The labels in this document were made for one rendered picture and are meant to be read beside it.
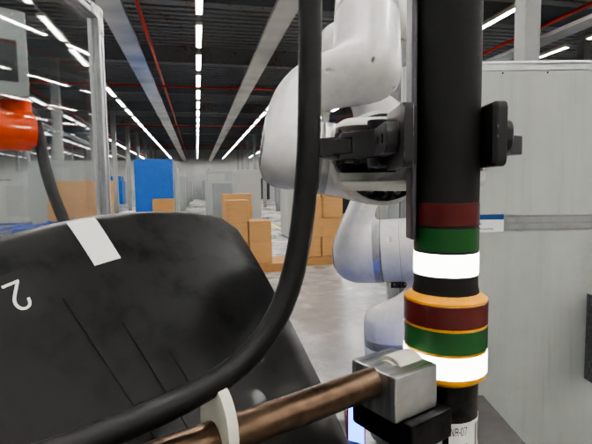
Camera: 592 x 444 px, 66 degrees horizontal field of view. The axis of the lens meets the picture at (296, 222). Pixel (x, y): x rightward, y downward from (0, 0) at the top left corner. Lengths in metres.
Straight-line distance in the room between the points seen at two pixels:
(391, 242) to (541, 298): 1.62
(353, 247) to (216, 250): 0.54
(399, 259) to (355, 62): 0.39
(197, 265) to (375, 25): 0.41
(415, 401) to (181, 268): 0.15
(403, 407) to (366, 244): 0.62
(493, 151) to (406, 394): 0.12
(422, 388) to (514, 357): 2.18
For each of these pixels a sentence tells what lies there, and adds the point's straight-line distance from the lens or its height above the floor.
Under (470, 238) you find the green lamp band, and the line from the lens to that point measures 0.24.
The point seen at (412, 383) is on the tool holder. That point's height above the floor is 1.37.
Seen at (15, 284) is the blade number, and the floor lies 1.42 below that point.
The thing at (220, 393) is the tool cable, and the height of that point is 1.39.
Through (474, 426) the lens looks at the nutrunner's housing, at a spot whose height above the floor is 1.34.
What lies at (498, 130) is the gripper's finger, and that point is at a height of 1.49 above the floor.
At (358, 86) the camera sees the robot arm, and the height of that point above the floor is 1.58.
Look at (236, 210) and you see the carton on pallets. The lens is 7.66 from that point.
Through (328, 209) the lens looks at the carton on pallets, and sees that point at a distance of 8.36.
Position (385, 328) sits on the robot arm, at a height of 1.20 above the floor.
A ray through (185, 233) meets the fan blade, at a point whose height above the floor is 1.43.
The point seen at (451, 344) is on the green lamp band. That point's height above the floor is 1.38.
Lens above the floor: 1.46
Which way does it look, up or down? 5 degrees down
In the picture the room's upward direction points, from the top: 1 degrees counter-clockwise
